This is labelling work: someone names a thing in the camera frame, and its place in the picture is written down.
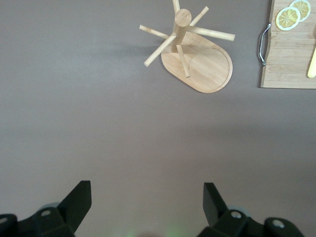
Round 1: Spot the metal cutting board handle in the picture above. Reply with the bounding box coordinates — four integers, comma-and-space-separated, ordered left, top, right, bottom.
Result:
257, 23, 272, 66

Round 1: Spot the wooden mug tree rack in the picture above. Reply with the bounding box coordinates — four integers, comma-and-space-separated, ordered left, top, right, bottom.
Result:
139, 0, 236, 94

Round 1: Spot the lemon slice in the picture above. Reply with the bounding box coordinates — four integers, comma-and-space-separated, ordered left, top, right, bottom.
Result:
276, 6, 301, 31
288, 0, 311, 22

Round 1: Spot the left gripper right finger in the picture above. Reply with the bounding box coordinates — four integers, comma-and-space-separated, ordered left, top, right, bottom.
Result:
197, 182, 304, 237

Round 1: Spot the bamboo cutting board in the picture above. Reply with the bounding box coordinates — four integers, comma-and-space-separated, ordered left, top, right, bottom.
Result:
260, 0, 316, 89

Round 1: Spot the yellow plastic fork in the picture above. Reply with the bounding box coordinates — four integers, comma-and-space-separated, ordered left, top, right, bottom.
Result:
307, 24, 316, 79

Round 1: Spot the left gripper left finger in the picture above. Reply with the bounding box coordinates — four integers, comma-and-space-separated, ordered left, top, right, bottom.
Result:
0, 180, 92, 237

